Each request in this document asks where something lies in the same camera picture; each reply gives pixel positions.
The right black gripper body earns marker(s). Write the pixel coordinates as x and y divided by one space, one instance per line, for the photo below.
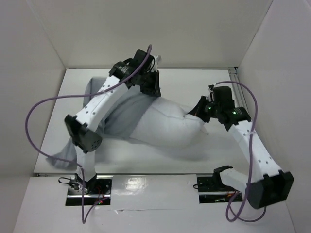
200 107

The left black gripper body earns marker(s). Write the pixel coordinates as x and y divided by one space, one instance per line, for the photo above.
149 82

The white pillow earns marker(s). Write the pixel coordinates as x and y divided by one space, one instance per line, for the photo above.
168 124

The grey pillowcase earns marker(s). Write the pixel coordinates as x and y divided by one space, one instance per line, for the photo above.
120 121

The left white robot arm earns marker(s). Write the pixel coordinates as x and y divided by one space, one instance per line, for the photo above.
141 71

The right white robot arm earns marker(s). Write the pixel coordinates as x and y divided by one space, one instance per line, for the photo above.
266 183

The aluminium frame rail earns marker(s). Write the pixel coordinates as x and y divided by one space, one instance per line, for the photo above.
237 89

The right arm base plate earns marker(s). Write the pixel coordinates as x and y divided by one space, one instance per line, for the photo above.
210 192

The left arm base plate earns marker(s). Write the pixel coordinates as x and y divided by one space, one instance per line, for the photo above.
100 193

